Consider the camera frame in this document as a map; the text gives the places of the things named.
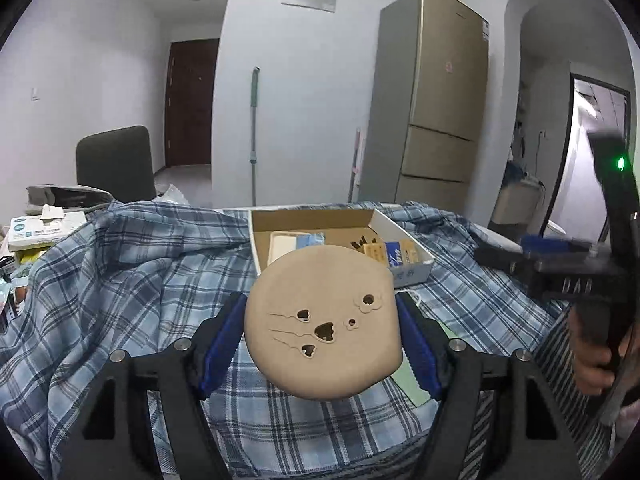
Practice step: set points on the white tissue box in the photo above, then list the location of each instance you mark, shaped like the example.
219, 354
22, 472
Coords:
35, 230

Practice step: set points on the blue hanging cloth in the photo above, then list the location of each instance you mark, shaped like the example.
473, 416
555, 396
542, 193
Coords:
515, 172

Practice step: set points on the green paper sheet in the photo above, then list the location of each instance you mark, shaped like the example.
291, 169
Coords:
412, 385

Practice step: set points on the black door frame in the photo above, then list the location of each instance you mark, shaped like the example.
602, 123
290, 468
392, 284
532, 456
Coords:
567, 160

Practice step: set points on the blue white packet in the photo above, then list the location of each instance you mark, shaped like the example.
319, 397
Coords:
400, 254

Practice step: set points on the yellow pack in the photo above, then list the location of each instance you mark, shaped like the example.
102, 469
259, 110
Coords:
32, 256

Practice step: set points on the dark brown door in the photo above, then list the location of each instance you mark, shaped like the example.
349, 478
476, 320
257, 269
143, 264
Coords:
192, 105

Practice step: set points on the grey bag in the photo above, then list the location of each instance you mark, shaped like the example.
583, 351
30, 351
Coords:
65, 195

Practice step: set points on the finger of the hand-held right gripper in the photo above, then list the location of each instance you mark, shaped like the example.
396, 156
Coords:
555, 245
500, 257

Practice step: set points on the white toilet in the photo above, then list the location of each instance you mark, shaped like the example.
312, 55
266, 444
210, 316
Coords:
556, 227

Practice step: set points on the gold refrigerator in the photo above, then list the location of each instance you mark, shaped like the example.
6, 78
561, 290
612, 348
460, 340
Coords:
440, 110

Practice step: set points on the cardboard box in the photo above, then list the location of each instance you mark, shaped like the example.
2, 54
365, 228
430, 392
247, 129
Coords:
310, 220

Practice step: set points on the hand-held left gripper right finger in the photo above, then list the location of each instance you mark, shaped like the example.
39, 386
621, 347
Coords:
420, 350

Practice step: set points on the light blue tissue packet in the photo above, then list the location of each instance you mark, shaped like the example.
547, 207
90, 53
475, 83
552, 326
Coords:
310, 241

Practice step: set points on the beige counter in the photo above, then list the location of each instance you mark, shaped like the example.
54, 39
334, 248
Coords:
515, 205

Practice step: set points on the person's right hand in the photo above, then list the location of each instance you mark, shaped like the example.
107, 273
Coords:
590, 375

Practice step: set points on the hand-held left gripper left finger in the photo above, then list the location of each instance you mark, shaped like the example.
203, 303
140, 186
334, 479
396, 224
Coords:
222, 350

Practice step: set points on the beige round silicone pouch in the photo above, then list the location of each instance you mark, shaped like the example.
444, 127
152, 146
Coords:
290, 290

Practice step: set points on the blue plaid shirt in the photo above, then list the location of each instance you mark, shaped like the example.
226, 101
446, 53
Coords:
150, 270

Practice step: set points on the clear plastic bag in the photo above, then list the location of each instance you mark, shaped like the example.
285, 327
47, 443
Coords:
172, 195

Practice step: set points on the small yellow box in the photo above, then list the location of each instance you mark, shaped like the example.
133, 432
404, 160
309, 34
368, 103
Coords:
374, 252

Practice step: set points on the white fridge label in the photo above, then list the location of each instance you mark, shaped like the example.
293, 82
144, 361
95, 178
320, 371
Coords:
485, 32

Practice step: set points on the dark grey chair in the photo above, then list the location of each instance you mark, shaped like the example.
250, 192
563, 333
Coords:
115, 160

